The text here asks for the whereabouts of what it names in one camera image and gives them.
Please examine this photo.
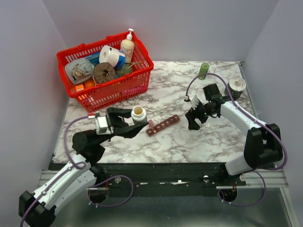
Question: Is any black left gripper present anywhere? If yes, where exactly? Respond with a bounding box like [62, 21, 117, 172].
[97, 106, 149, 145]

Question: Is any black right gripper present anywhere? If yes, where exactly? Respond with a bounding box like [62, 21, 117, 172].
[185, 98, 216, 130]

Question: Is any white pill bottle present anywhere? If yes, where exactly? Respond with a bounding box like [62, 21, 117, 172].
[131, 106, 147, 124]

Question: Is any red weekly pill organizer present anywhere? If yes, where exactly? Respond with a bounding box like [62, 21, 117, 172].
[146, 114, 180, 137]

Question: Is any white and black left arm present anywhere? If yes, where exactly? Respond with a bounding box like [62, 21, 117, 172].
[18, 106, 148, 227]

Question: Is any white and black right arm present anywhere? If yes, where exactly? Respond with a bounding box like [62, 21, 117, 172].
[185, 84, 283, 185]

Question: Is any red plastic shopping basket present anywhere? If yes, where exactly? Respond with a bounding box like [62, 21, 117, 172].
[57, 31, 154, 112]

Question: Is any green cylindrical bottle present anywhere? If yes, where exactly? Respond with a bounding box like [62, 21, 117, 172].
[198, 62, 210, 80]

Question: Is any orange fruit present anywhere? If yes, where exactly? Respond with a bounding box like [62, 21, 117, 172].
[84, 79, 95, 88]

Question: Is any camouflage tape roll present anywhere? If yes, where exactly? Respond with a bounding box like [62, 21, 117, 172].
[228, 76, 246, 101]

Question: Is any green leafy vegetable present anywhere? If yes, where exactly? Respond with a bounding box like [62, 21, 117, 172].
[116, 62, 140, 78]

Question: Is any small orange box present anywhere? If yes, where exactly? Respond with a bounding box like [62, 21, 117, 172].
[74, 84, 85, 92]

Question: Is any white printed snack bag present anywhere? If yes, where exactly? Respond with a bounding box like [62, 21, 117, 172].
[64, 58, 94, 85]

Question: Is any blue package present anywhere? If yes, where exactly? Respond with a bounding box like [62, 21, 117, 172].
[86, 52, 100, 66]

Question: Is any white toilet paper roll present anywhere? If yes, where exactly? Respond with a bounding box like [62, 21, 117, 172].
[99, 45, 125, 70]

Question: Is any white pump lotion bottle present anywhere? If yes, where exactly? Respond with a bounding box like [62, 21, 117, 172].
[120, 28, 134, 63]

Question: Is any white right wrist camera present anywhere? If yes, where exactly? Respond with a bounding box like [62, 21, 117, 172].
[184, 94, 201, 109]

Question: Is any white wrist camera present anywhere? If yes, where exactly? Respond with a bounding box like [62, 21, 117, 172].
[88, 112, 110, 135]
[184, 94, 201, 109]

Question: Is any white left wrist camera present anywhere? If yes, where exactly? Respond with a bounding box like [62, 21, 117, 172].
[88, 112, 110, 135]

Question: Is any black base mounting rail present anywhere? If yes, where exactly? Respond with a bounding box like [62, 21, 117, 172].
[80, 162, 277, 198]

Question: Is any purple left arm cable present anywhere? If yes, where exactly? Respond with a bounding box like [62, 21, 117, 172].
[18, 114, 134, 227]

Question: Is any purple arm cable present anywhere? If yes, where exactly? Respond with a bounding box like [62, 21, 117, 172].
[18, 114, 134, 227]
[186, 72, 289, 206]

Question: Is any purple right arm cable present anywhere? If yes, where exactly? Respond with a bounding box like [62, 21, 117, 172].
[186, 72, 289, 206]

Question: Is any aluminium extrusion rail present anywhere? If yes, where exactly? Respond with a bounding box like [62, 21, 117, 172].
[211, 170, 289, 189]

